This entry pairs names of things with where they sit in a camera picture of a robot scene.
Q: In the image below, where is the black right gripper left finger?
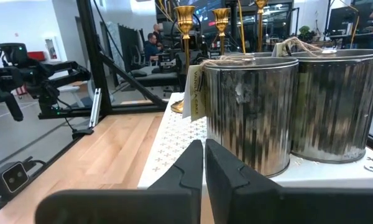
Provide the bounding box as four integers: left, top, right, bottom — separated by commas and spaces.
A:
34, 139, 205, 224

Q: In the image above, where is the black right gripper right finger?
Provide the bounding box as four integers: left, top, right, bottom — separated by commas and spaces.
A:
205, 138, 373, 224

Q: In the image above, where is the silver ribbed candle tin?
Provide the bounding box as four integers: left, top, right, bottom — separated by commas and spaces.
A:
182, 54, 300, 179
272, 36, 373, 165

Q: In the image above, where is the tall gold candlestick holder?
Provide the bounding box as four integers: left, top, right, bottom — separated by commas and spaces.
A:
254, 0, 269, 53

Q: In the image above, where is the short gold candlestick holder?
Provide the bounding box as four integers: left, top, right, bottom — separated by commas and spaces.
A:
170, 5, 196, 114
211, 7, 231, 57

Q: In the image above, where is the white perforated metal shelf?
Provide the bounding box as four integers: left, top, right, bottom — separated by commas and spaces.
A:
137, 91, 373, 190

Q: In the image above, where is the silver metal bar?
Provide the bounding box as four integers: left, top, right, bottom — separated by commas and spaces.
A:
89, 88, 103, 129

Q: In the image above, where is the black padded bench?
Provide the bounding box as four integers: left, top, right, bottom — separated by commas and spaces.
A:
124, 62, 181, 88

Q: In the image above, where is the small background plant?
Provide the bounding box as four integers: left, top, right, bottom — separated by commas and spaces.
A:
298, 25, 312, 42

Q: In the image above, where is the black monitor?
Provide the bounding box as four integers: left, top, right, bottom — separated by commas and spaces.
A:
328, 6, 359, 35

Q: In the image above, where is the large dark display screen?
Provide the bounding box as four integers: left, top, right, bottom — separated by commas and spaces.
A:
157, 0, 252, 35

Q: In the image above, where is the small black depth camera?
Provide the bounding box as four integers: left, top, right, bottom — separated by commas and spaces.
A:
0, 161, 30, 198

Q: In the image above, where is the black table frame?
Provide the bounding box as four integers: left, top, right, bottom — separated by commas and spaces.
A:
0, 0, 170, 220

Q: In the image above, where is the white wall cabinet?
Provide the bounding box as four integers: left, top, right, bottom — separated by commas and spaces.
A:
45, 36, 62, 61

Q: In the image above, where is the red wall box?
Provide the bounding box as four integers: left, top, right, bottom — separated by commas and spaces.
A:
27, 51, 47, 62

